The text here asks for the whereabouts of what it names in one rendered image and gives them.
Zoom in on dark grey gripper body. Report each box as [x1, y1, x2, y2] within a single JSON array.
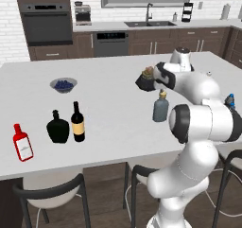
[[134, 70, 157, 93]]

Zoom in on brown-topped bottle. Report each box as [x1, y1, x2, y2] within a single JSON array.
[[142, 66, 155, 79]]

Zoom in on grey bottle with yellow cap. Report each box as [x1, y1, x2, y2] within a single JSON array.
[[152, 89, 170, 123]]

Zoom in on grey dishwasher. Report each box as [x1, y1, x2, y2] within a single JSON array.
[[92, 30, 130, 59]]

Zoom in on dark sink basin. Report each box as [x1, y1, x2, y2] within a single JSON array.
[[124, 20, 178, 28]]

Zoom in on brown base cupboards run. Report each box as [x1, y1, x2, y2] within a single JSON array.
[[128, 26, 242, 69]]

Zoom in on dark tap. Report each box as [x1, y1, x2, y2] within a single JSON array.
[[145, 2, 155, 24]]

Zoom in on dark wine bottle, yellow label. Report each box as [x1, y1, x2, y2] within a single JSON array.
[[70, 100, 86, 143]]

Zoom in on grey bowl of blueberries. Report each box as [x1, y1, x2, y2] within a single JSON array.
[[49, 77, 78, 95]]

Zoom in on blue plastic bottle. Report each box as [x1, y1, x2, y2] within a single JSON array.
[[224, 93, 237, 112]]

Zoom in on black chair with white seat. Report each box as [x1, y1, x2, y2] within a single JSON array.
[[12, 171, 93, 228], [211, 148, 242, 228], [122, 160, 166, 228]]

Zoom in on brown base cupboards with drawer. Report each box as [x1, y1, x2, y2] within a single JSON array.
[[27, 31, 95, 62]]

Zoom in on silver coffee machine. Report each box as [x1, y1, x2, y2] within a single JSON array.
[[74, 0, 93, 26]]

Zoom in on round black glass bottle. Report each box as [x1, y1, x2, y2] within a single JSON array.
[[45, 109, 71, 145]]

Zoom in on white paper towel roll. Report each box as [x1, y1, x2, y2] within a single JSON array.
[[219, 3, 232, 21]]

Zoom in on black built-in oven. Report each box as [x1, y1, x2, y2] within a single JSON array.
[[17, 0, 74, 47]]

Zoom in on red bottle with white label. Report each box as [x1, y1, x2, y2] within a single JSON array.
[[12, 123, 35, 163]]

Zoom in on black wire rack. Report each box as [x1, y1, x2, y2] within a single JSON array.
[[181, 1, 194, 24]]

